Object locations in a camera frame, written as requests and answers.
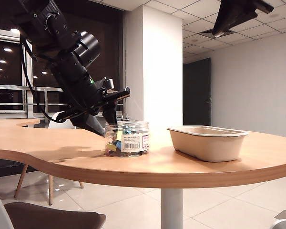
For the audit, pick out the dark door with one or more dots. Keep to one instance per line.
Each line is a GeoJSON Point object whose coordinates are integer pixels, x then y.
{"type": "Point", "coordinates": [197, 93]}

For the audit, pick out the metal bar railing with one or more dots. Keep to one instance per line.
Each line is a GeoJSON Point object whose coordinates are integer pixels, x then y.
{"type": "Point", "coordinates": [9, 95]}

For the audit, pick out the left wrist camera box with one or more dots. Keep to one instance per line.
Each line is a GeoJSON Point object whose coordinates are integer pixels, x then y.
{"type": "Point", "coordinates": [106, 84]}

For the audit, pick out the ceiling air vent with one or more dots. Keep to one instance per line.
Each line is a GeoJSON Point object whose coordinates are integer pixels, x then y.
{"type": "Point", "coordinates": [213, 33]}

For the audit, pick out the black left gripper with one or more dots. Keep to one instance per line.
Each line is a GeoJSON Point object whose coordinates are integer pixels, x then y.
{"type": "Point", "coordinates": [93, 100]}

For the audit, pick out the white black RC transmitter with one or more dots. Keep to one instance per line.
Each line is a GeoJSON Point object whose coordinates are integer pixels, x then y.
{"type": "Point", "coordinates": [125, 117]}

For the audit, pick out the beige paper pulp tray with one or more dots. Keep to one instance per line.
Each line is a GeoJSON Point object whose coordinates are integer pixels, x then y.
{"type": "Point", "coordinates": [207, 143]}

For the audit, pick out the yellow binder clip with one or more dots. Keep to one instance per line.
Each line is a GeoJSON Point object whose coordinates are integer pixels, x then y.
{"type": "Point", "coordinates": [111, 146]}

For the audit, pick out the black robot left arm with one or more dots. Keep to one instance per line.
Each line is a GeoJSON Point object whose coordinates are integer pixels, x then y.
{"type": "Point", "coordinates": [64, 55]}

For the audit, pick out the white shell chair wooden legs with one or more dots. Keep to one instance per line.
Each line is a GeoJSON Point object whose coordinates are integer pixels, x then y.
{"type": "Point", "coordinates": [59, 122]}

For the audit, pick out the clear plastic clip jar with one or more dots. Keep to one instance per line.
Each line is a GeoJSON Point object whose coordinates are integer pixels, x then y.
{"type": "Point", "coordinates": [133, 143]}

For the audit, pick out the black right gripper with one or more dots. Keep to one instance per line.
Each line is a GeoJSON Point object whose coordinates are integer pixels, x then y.
{"type": "Point", "coordinates": [261, 6]}

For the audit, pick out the white chair grey cushion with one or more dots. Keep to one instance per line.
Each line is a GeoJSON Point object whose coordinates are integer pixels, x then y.
{"type": "Point", "coordinates": [284, 224]}

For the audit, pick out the white table pedestal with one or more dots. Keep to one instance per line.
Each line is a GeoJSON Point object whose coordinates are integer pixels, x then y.
{"type": "Point", "coordinates": [171, 210]}

